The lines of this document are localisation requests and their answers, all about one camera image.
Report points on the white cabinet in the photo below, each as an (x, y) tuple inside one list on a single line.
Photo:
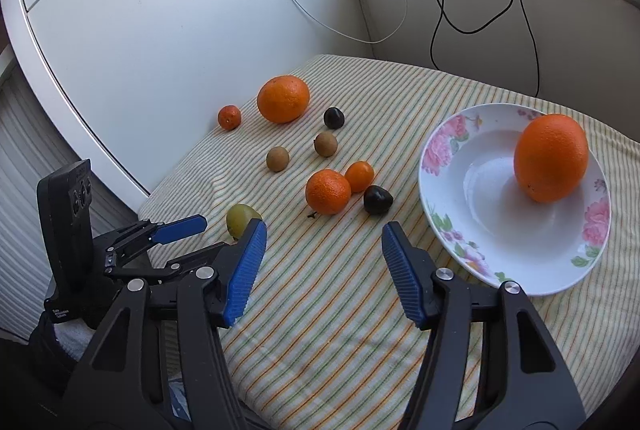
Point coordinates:
[(150, 34)]

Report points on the large orange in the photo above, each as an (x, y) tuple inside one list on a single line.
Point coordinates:
[(282, 98), (551, 157)]

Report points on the green round fruit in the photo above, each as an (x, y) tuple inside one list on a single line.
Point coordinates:
[(239, 217)]

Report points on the person's blue trousers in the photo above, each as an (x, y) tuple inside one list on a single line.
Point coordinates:
[(179, 397)]

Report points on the medium tangerine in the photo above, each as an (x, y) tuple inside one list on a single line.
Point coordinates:
[(327, 192)]

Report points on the small tangerine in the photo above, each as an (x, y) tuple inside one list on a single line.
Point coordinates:
[(229, 116), (359, 176)]

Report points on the white ribbed panel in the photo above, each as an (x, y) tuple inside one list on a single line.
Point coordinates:
[(30, 134)]

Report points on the brown round fruit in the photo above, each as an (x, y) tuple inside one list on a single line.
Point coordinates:
[(277, 158), (325, 143)]

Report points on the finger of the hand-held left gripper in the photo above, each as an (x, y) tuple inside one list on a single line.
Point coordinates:
[(180, 227), (165, 269)]

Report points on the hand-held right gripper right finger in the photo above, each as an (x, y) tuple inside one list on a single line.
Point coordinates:
[(400, 275)]

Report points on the dark plum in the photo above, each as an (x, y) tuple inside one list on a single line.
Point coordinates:
[(377, 200), (333, 117)]

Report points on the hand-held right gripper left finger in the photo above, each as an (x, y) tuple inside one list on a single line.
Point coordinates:
[(247, 270)]

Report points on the white floral plate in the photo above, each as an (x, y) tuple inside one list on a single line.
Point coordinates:
[(490, 230)]

